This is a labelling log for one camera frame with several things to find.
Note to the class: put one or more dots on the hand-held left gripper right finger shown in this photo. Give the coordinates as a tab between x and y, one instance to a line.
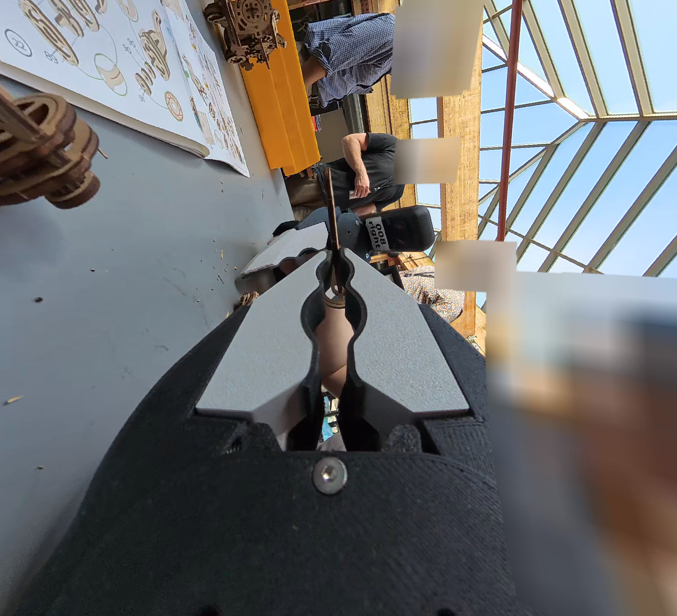
407	362

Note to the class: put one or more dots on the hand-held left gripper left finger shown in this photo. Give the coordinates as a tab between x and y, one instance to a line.
254	362

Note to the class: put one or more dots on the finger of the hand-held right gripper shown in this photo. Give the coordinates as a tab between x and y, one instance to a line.
285	251

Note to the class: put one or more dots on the wooden lever piece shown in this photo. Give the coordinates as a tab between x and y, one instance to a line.
333	235

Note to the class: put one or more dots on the person's right forearm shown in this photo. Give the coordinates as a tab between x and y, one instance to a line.
333	351

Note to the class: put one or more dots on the wooden mechanical model vehicle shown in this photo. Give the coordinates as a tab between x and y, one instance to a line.
246	23

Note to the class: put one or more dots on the yellow plastic bin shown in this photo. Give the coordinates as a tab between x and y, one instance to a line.
275	108

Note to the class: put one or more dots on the red steel column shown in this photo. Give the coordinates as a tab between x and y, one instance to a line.
510	97

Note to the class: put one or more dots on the large wooden gear assembly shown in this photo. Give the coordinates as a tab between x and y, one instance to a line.
47	150

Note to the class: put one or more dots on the illustrated instruction booklet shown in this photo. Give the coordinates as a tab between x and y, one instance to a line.
106	44

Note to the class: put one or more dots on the silver ventilation duct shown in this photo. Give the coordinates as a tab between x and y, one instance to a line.
355	113

